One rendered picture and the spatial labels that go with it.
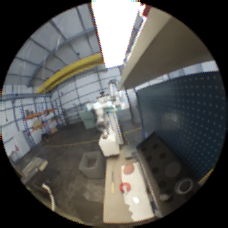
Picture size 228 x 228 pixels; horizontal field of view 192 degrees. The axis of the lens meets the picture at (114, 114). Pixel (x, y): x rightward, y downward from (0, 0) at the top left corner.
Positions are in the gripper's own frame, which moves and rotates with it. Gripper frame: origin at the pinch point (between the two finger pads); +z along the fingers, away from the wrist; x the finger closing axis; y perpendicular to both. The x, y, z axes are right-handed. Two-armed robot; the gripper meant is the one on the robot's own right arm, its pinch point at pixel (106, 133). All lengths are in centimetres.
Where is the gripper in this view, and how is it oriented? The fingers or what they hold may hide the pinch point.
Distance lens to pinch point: 70.0
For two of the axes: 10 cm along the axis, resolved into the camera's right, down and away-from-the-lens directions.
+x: -9.6, 2.6, 0.4
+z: 2.6, 9.4, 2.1
